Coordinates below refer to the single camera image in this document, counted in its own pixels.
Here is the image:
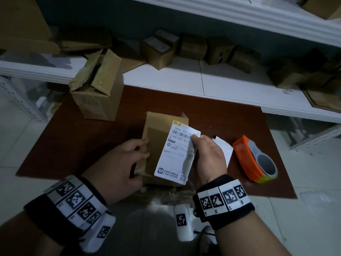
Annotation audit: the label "cardboard box under shelf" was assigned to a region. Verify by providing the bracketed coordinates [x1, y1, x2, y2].
[48, 82, 70, 115]

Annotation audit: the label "flat cardboard stack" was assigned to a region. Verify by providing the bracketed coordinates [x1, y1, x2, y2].
[303, 89, 341, 113]

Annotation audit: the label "taped cardboard box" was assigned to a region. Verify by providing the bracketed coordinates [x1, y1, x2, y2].
[69, 48, 124, 122]

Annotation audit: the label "black marker wristband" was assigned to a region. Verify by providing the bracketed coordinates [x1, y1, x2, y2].
[192, 174, 255, 231]
[24, 175, 108, 246]

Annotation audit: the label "orange tape dispenser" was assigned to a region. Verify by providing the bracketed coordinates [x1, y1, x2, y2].
[232, 135, 278, 184]

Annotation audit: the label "person's left hand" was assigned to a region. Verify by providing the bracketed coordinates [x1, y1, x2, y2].
[81, 138, 150, 207]

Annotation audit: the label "person's right shoe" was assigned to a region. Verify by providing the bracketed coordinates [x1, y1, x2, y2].
[200, 226, 218, 256]

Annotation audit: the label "folded flat cardboard box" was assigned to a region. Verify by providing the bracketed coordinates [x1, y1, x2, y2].
[57, 28, 112, 52]

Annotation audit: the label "medium cardboard box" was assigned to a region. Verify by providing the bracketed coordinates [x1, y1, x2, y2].
[267, 61, 304, 90]

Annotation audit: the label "big open-flap cardboard box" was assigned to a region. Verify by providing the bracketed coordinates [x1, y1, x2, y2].
[302, 0, 341, 20]

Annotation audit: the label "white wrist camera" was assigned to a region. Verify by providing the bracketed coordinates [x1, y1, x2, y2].
[79, 210, 117, 254]
[174, 204, 195, 242]

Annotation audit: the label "white paper sheet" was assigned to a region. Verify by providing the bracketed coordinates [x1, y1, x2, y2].
[154, 120, 201, 186]

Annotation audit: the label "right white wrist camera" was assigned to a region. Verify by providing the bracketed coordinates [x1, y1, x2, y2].
[174, 204, 195, 242]

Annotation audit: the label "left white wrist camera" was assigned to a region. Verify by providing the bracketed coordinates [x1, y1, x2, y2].
[79, 210, 117, 254]

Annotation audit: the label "white metal shelf unit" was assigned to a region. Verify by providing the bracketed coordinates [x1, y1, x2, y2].
[0, 0, 341, 151]

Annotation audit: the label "large flat cardboard box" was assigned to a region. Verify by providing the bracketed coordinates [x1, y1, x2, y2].
[0, 0, 60, 55]

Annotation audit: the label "white label backing paper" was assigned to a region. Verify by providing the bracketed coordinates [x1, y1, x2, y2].
[212, 135, 234, 170]

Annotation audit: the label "left black marker wristband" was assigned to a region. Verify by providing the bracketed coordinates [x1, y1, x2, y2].
[24, 175, 108, 246]

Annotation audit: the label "right black marker wristband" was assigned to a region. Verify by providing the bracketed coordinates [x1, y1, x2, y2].
[192, 174, 255, 231]

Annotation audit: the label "small white-labelled cardboard box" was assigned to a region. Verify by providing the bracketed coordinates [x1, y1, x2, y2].
[154, 29, 180, 48]
[140, 36, 175, 71]

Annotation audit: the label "flat cardboard sheet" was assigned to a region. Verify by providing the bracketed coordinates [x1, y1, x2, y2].
[113, 41, 146, 74]

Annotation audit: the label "person's right hand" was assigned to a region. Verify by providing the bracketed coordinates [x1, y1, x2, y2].
[191, 134, 227, 190]

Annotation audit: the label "small cardboard box dark holes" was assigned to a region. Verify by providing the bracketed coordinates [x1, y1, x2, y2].
[204, 37, 235, 65]

